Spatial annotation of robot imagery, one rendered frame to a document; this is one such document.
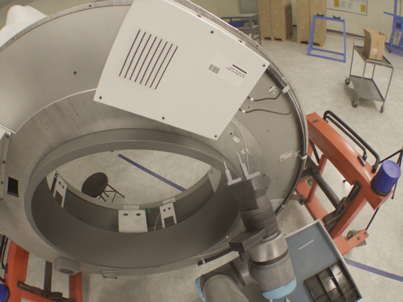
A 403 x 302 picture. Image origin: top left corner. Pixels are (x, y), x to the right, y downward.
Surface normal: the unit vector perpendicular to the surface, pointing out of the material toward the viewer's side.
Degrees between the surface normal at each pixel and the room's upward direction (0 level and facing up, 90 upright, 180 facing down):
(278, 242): 43
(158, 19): 90
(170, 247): 3
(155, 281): 0
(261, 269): 56
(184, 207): 16
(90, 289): 0
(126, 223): 27
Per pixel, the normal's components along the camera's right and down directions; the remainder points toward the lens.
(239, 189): -0.77, 0.15
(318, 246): -0.19, -0.71
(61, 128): 0.25, 0.63
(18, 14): 0.41, -0.15
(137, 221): 0.25, -0.79
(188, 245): -0.48, -0.58
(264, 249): -0.42, -0.04
